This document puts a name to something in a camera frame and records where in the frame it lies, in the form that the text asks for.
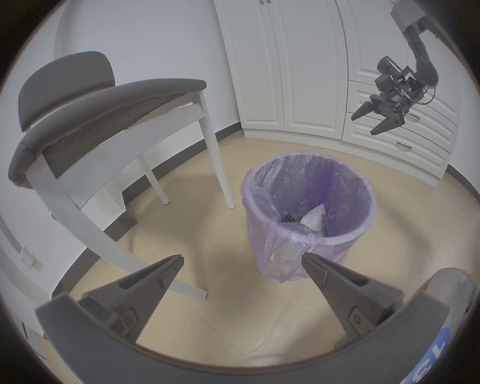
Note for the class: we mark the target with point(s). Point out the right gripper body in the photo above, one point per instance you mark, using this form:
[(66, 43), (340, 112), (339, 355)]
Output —
[(395, 105)]

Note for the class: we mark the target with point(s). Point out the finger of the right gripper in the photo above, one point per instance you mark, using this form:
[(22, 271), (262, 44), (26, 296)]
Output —
[(369, 107), (388, 124)]

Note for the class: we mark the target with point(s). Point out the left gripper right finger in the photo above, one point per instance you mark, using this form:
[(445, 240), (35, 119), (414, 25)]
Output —
[(356, 300)]

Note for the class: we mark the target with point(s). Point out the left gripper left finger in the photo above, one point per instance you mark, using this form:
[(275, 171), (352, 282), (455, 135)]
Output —
[(127, 300)]

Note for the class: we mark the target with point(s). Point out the clear printed wrapper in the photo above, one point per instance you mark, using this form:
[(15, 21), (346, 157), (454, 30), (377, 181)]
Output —
[(315, 219)]

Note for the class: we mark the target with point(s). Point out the purple plastic bag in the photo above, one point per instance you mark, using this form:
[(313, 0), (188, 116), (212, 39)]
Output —
[(270, 247)]

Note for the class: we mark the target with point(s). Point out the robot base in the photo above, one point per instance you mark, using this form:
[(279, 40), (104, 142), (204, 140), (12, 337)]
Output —
[(455, 292)]

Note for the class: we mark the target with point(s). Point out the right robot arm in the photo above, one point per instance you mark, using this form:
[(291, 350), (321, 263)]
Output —
[(422, 63)]

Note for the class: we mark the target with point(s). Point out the white trash bin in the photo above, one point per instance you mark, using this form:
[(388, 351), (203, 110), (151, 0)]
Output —
[(258, 210)]

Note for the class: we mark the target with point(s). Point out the white wardrobe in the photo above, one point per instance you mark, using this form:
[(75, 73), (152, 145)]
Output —
[(300, 75)]

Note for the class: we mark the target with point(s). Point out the grey and white chair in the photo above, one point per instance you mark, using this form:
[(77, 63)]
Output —
[(93, 112)]

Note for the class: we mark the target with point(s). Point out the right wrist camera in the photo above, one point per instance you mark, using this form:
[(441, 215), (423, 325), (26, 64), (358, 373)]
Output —
[(383, 82)]

